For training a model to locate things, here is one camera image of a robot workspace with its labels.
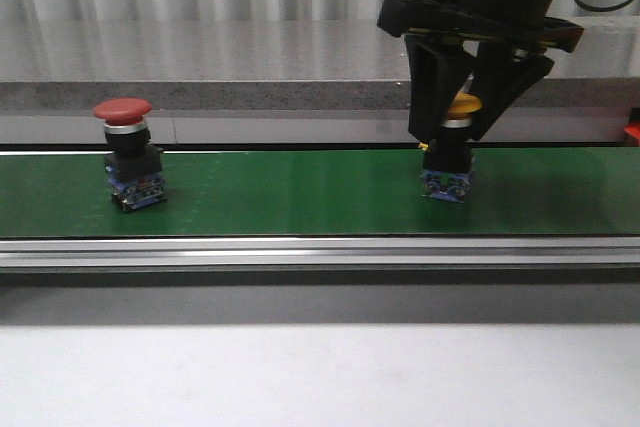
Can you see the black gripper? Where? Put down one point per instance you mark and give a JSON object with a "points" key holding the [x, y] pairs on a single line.
{"points": [[439, 70]]}

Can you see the yellow mushroom push button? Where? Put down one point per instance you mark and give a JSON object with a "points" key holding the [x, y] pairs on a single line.
{"points": [[448, 162]]}

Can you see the red push button bottom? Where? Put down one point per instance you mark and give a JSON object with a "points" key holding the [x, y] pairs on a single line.
{"points": [[133, 167]]}

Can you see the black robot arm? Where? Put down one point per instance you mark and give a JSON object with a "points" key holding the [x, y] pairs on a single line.
{"points": [[523, 13]]}

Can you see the green conveyor belt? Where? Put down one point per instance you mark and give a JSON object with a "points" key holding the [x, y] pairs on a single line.
{"points": [[528, 191]]}

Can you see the red plastic tray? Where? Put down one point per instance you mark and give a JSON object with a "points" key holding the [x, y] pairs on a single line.
{"points": [[632, 134]]}

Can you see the grey stone counter slab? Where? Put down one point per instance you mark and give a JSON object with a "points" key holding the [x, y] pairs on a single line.
{"points": [[202, 65]]}

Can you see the aluminium conveyor side rail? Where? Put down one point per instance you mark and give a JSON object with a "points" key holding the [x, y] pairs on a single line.
{"points": [[282, 254]]}

